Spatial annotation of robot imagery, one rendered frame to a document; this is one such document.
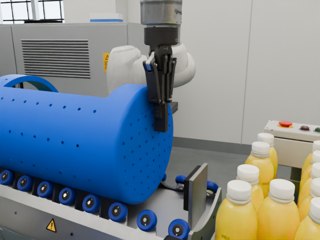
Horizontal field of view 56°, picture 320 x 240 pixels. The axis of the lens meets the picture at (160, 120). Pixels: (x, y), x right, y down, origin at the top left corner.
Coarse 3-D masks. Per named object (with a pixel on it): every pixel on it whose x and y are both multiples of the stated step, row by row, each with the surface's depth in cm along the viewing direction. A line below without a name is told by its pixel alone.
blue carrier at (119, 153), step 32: (0, 96) 77; (32, 96) 73; (64, 96) 69; (128, 96) 63; (0, 128) 74; (32, 128) 69; (64, 128) 65; (96, 128) 61; (128, 128) 62; (0, 160) 79; (32, 160) 71; (64, 160) 65; (96, 160) 61; (128, 160) 63; (160, 160) 78; (96, 192) 68; (128, 192) 65
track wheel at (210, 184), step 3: (207, 180) 78; (207, 183) 77; (210, 183) 76; (213, 183) 77; (207, 186) 76; (210, 186) 76; (213, 186) 76; (216, 186) 77; (207, 189) 78; (210, 189) 77; (213, 189) 76; (216, 189) 76; (216, 192) 77
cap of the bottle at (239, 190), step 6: (234, 180) 51; (240, 180) 51; (228, 186) 49; (234, 186) 49; (240, 186) 49; (246, 186) 49; (228, 192) 50; (234, 192) 48; (240, 192) 48; (246, 192) 48; (234, 198) 49; (240, 198) 48; (246, 198) 48
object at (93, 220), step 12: (0, 192) 84; (12, 192) 82; (24, 192) 81; (36, 204) 78; (48, 204) 77; (60, 204) 75; (72, 204) 74; (60, 216) 74; (72, 216) 73; (84, 216) 71; (96, 216) 70; (96, 228) 69; (108, 228) 68; (120, 228) 67; (132, 228) 66; (156, 228) 65
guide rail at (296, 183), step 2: (276, 178) 80; (278, 178) 79; (280, 178) 79; (282, 178) 79; (284, 178) 79; (288, 180) 78; (290, 180) 78; (292, 180) 78; (294, 180) 78; (296, 180) 78; (292, 182) 78; (294, 182) 78; (296, 182) 78; (298, 182) 77; (294, 184) 78; (296, 184) 78; (298, 184) 77; (296, 186) 78; (298, 186) 78; (296, 188) 78; (298, 188) 78; (294, 190) 78; (296, 190) 78; (298, 190) 78
